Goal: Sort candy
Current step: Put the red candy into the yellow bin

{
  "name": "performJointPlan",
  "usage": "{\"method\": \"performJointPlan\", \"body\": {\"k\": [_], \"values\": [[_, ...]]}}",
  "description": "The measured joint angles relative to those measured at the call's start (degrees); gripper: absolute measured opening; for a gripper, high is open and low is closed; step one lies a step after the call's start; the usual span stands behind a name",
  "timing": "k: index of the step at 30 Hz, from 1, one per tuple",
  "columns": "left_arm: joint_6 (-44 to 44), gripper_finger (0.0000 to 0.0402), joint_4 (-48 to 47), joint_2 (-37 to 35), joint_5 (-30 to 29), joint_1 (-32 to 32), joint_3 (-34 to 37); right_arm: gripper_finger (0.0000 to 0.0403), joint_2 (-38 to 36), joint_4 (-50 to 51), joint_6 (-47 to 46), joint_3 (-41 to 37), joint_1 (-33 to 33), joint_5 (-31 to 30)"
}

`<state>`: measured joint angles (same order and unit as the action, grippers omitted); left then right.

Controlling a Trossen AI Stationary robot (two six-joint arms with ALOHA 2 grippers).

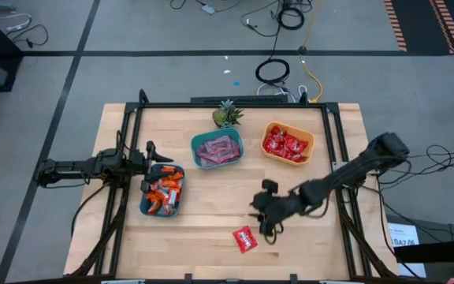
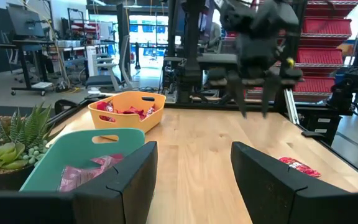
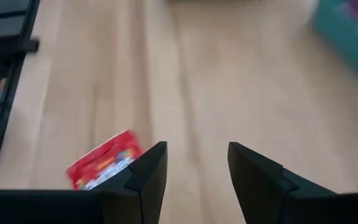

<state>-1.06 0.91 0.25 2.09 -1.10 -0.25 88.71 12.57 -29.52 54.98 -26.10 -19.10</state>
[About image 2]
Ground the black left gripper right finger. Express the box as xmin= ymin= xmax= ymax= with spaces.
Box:
xmin=231 ymin=141 xmax=358 ymax=224

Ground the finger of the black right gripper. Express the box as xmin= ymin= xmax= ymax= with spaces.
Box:
xmin=260 ymin=75 xmax=282 ymax=119
xmin=227 ymin=73 xmax=248 ymax=120

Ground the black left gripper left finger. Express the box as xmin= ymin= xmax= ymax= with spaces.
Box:
xmin=0 ymin=141 xmax=158 ymax=224

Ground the pink translucent candy packet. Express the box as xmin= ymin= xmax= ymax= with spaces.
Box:
xmin=90 ymin=154 xmax=126 ymax=170
xmin=57 ymin=164 xmax=105 ymax=192

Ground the light teal plastic bin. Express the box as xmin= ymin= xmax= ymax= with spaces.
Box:
xmin=19 ymin=128 xmax=145 ymax=192

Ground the yellow plastic bin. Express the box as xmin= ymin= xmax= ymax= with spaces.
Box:
xmin=88 ymin=90 xmax=167 ymax=134

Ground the silver aluminium strut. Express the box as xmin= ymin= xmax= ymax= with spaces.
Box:
xmin=283 ymin=88 xmax=300 ymax=125

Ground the red storage bin rack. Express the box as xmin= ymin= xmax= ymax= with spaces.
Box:
xmin=293 ymin=0 xmax=358 ymax=97

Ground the black equipment column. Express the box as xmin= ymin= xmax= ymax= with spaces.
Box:
xmin=166 ymin=0 xmax=205 ymax=103

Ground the small artificial succulent plant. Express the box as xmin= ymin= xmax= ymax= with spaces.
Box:
xmin=0 ymin=102 xmax=65 ymax=191

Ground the white grey office chair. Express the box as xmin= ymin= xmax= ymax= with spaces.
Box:
xmin=85 ymin=34 xmax=134 ymax=93

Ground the white tower appliance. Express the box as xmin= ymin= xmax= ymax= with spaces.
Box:
xmin=85 ymin=45 xmax=99 ymax=77

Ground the distant rack with red bins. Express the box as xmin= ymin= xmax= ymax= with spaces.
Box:
xmin=67 ymin=7 xmax=101 ymax=41

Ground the black standing desk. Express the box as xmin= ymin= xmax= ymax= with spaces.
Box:
xmin=0 ymin=39 xmax=55 ymax=97

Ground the black monitor on stand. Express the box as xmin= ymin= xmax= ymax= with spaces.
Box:
xmin=6 ymin=6 xmax=46 ymax=40

